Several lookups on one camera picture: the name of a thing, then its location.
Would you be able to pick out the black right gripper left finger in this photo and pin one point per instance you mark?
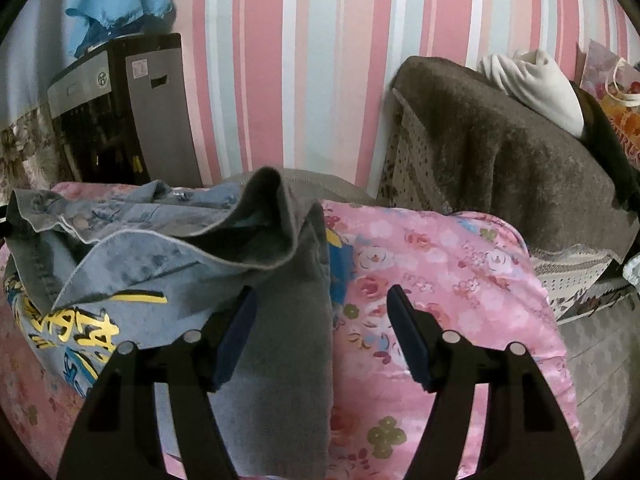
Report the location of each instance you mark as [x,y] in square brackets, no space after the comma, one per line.
[147,398]

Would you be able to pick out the blue denim jacket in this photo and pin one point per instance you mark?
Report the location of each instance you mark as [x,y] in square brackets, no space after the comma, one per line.
[150,265]

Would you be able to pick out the pink floral bed quilt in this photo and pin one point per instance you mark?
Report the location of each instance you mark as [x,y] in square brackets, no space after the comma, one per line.
[471,271]

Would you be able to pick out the dark grey fuzzy blanket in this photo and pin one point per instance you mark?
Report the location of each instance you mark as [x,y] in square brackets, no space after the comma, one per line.
[460,144]

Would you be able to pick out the grey bed headboard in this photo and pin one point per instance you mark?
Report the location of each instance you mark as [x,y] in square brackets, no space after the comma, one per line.
[306,185]

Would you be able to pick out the grey air cooler appliance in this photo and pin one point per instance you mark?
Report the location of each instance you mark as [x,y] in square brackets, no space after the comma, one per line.
[121,116]

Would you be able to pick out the white cloth bundle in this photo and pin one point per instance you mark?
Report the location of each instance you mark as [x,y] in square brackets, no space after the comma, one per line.
[536,80]

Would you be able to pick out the colourful gift bag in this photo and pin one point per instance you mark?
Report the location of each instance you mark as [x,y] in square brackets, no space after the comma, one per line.
[614,83]

